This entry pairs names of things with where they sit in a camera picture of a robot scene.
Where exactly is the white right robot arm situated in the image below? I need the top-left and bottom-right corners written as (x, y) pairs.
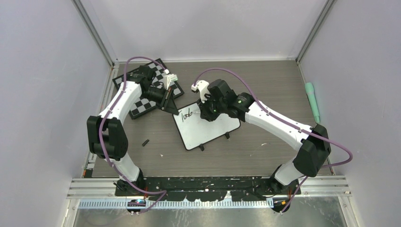
top-left (191, 79), bottom-right (331, 194)

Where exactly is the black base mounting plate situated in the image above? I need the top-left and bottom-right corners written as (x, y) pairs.
top-left (114, 176), bottom-right (299, 202)

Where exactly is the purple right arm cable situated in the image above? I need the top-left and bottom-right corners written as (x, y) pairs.
top-left (193, 68), bottom-right (353, 214)

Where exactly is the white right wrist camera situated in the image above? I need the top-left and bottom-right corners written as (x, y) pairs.
top-left (191, 80), bottom-right (210, 103)

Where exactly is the mint green handle tool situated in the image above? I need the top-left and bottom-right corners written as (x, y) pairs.
top-left (305, 82), bottom-right (320, 123)

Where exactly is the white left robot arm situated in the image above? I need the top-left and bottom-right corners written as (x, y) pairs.
top-left (87, 65), bottom-right (178, 196)

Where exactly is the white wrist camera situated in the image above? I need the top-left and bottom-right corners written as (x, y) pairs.
top-left (162, 69), bottom-right (178, 90)
top-left (191, 80), bottom-right (210, 103)

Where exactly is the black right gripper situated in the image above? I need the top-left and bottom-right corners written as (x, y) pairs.
top-left (197, 92), bottom-right (226, 121)

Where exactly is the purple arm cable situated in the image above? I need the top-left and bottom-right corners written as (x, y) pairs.
top-left (193, 68), bottom-right (353, 214)
top-left (98, 56), bottom-right (168, 214)

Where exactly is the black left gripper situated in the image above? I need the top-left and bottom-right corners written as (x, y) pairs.
top-left (141, 86), bottom-right (179, 115)

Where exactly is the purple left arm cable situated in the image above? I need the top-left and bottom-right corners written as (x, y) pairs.
top-left (98, 56), bottom-right (168, 214)

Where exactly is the black white chessboard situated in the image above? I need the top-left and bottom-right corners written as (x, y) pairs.
top-left (112, 58), bottom-right (184, 119)

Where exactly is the white slotted cable duct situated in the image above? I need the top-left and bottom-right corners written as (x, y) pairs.
top-left (78, 198), bottom-right (274, 210)

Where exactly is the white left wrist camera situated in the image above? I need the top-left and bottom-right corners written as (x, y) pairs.
top-left (162, 69), bottom-right (178, 90)

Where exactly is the small black-framed whiteboard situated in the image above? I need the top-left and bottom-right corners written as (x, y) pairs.
top-left (172, 103), bottom-right (241, 151)

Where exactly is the black marker cap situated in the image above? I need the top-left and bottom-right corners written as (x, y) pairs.
top-left (142, 140), bottom-right (149, 147)

